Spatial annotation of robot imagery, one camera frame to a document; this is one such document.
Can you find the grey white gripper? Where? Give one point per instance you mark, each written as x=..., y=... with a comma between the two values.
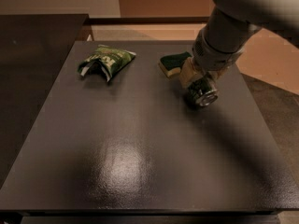
x=209, y=57

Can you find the green soda can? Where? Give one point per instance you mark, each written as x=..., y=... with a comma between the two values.
x=203, y=92

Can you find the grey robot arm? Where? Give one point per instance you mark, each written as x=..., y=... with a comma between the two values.
x=231, y=24

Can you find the green yellow sponge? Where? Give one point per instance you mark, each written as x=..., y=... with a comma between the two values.
x=171, y=64

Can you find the green crumpled chip bag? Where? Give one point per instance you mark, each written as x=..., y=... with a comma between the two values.
x=107, y=60

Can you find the dark side table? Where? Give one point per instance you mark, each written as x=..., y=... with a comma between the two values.
x=33, y=49

